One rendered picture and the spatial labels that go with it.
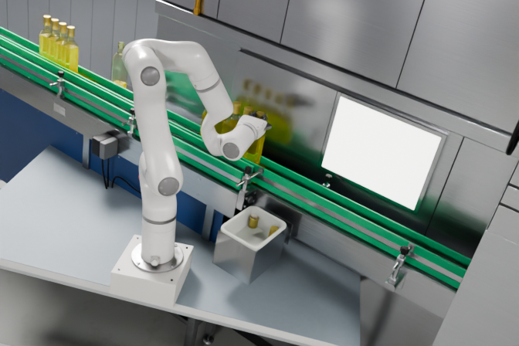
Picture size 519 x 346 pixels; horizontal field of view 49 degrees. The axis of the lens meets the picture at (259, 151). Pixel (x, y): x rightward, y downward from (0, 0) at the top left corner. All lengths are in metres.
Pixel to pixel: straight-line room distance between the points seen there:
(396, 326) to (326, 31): 1.24
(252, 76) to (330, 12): 0.43
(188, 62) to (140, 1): 3.39
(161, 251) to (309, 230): 0.57
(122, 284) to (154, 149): 0.54
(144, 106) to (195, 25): 0.79
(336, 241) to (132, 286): 0.76
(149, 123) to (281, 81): 0.67
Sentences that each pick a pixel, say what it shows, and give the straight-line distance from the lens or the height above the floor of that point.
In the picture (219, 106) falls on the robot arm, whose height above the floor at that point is 1.48.
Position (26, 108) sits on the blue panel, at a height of 0.88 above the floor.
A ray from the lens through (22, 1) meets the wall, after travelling 5.62.
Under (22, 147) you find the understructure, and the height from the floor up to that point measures 0.63.
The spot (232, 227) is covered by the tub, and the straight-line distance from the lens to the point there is 2.15.
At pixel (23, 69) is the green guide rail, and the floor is 1.08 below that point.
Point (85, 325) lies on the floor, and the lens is 3.09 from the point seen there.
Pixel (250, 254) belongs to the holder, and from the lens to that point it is 2.04.
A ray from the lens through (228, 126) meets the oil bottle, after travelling 2.29.
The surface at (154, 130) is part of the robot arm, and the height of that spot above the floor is 1.40.
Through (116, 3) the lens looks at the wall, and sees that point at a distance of 5.22.
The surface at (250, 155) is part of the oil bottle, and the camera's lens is 2.27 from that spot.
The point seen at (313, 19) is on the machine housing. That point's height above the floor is 1.71.
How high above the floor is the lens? 2.25
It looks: 28 degrees down
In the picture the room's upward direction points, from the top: 12 degrees clockwise
